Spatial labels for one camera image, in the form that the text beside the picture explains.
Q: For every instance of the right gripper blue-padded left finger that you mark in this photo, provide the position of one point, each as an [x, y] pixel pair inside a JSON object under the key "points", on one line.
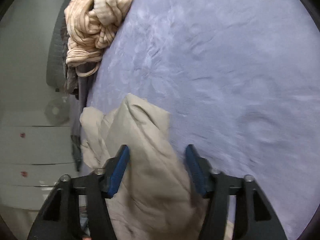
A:
{"points": [[59, 216]]}

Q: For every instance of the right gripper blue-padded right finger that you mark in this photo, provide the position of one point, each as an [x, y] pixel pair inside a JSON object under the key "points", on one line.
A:
{"points": [[255, 217]]}

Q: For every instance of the beige puffer jacket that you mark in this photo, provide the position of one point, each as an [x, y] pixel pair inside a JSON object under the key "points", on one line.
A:
{"points": [[156, 199]]}

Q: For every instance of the white drawer cabinet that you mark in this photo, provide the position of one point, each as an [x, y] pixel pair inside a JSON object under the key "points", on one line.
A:
{"points": [[35, 153]]}

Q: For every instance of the dark green cloth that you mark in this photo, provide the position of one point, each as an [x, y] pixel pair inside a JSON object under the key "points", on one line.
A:
{"points": [[76, 151]]}

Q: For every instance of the round white fan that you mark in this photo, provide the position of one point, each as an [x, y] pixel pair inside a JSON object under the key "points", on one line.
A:
{"points": [[57, 111]]}

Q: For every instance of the grey bed sheet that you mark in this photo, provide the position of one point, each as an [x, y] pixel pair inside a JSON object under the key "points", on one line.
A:
{"points": [[76, 106]]}

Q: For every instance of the grey quilted headboard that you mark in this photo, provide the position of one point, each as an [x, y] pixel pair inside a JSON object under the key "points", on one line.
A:
{"points": [[54, 72]]}

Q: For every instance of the lavender embossed fleece blanket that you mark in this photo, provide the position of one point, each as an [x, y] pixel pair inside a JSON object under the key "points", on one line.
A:
{"points": [[240, 79]]}

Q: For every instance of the cream striped fuzzy garment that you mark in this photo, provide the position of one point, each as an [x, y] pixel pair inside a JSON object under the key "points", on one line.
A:
{"points": [[91, 28]]}

